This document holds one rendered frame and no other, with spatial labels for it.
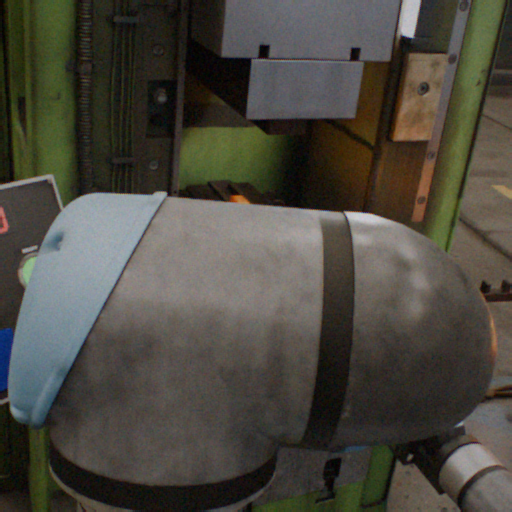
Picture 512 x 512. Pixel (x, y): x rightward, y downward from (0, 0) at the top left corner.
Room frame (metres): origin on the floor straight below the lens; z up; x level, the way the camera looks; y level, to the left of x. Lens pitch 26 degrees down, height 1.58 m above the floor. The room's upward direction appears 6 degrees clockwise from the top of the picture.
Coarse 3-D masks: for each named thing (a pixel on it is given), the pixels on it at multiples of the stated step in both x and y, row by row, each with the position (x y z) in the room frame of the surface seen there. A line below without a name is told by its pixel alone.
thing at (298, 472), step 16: (288, 448) 1.10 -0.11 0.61; (368, 448) 1.18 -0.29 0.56; (288, 464) 1.10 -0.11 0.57; (304, 464) 1.11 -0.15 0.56; (320, 464) 1.13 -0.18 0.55; (336, 464) 1.16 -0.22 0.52; (352, 464) 1.16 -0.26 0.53; (288, 480) 1.10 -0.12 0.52; (304, 480) 1.12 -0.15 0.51; (320, 480) 1.13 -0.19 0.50; (336, 480) 1.15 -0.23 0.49; (352, 480) 1.17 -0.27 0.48; (272, 496) 1.09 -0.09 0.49; (288, 496) 1.10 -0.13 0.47
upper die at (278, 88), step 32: (192, 64) 1.35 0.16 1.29; (224, 64) 1.20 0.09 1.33; (256, 64) 1.10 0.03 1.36; (288, 64) 1.12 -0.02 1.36; (320, 64) 1.14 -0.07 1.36; (352, 64) 1.17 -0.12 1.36; (224, 96) 1.18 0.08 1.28; (256, 96) 1.10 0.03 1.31; (288, 96) 1.12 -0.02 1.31; (320, 96) 1.15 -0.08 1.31; (352, 96) 1.17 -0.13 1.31
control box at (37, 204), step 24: (0, 192) 0.87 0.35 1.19; (24, 192) 0.90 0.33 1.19; (48, 192) 0.92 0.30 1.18; (0, 216) 0.85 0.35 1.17; (24, 216) 0.88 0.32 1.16; (48, 216) 0.90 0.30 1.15; (0, 240) 0.84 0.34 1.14; (24, 240) 0.86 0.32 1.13; (0, 264) 0.82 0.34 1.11; (24, 264) 0.84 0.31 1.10; (0, 288) 0.80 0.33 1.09; (24, 288) 0.82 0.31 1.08; (0, 312) 0.78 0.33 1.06
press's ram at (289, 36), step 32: (192, 0) 1.21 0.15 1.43; (224, 0) 1.07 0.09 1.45; (256, 0) 1.09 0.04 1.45; (288, 0) 1.11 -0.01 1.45; (320, 0) 1.14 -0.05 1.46; (352, 0) 1.16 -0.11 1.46; (384, 0) 1.18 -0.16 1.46; (192, 32) 1.20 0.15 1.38; (224, 32) 1.07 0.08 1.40; (256, 32) 1.09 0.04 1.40; (288, 32) 1.12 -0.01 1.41; (320, 32) 1.14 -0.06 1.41; (352, 32) 1.16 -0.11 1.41; (384, 32) 1.19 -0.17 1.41
